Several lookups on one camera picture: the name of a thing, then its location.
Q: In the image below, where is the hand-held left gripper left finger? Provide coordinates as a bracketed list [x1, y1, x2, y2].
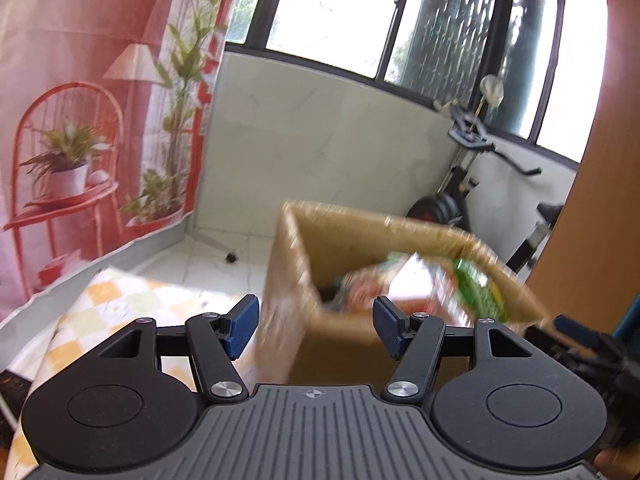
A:
[97, 294, 261, 402]

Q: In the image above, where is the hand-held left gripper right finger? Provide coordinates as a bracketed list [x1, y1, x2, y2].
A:
[374, 295, 534, 402]

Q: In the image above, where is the black exercise bike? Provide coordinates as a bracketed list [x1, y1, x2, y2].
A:
[404, 102, 565, 272]

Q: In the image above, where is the black framed window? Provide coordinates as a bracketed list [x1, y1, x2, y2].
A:
[224, 0, 612, 162]

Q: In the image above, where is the green snack packet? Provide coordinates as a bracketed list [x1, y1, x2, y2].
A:
[451, 257, 507, 322]

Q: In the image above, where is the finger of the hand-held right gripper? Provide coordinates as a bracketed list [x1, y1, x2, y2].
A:
[552, 314, 608, 350]

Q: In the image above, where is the checkered floral tablecloth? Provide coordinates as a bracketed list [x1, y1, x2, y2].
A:
[0, 267, 262, 480]

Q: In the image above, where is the red printed backdrop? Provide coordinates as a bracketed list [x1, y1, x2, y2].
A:
[0, 0, 248, 322]

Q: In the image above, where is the brown cardboard box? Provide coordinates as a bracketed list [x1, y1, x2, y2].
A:
[252, 200, 553, 386]

